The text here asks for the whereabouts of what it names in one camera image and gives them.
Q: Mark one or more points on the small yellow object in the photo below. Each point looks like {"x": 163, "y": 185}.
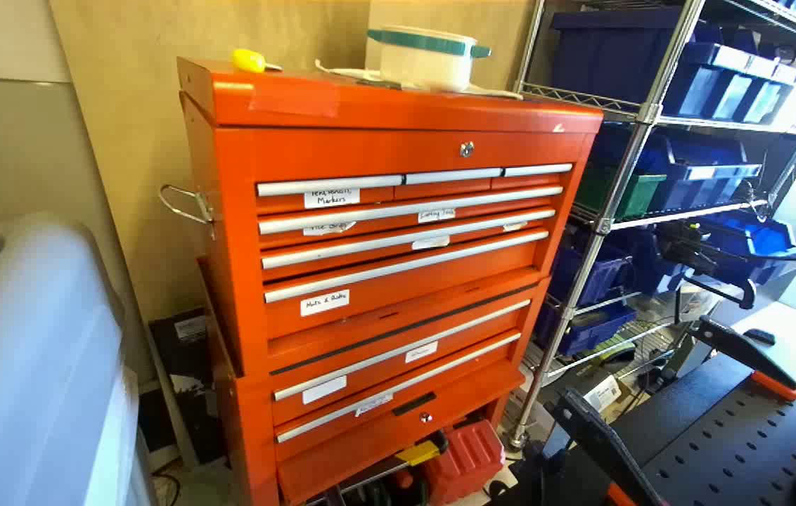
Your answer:
{"x": 249, "y": 61}

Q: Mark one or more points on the green storage bin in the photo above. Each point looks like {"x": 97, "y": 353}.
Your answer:
{"x": 638, "y": 196}

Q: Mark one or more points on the white pot with green band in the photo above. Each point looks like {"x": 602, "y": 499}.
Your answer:
{"x": 420, "y": 62}

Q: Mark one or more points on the orange upper tool chest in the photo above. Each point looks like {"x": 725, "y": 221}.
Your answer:
{"x": 396, "y": 121}

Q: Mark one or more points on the white paper sheet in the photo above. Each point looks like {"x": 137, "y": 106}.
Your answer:
{"x": 341, "y": 75}

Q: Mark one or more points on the black clamp with orange tip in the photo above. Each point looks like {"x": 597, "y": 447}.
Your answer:
{"x": 602, "y": 452}
{"x": 752, "y": 362}

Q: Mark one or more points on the orange lower rolling cabinet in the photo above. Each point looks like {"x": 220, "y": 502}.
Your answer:
{"x": 369, "y": 381}

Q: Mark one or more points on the red plastic case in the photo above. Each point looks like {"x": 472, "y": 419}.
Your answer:
{"x": 468, "y": 460}

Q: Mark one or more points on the black perforated table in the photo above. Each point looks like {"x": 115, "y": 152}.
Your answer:
{"x": 724, "y": 440}

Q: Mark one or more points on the large dark blue tote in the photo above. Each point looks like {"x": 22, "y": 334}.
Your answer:
{"x": 607, "y": 51}

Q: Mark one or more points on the white plastic storage container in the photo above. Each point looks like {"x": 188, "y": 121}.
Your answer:
{"x": 32, "y": 376}

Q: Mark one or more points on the blue storage bin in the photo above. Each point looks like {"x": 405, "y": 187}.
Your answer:
{"x": 589, "y": 328}
{"x": 752, "y": 242}
{"x": 767, "y": 99}
{"x": 701, "y": 185}
{"x": 734, "y": 93}
{"x": 602, "y": 272}
{"x": 694, "y": 85}

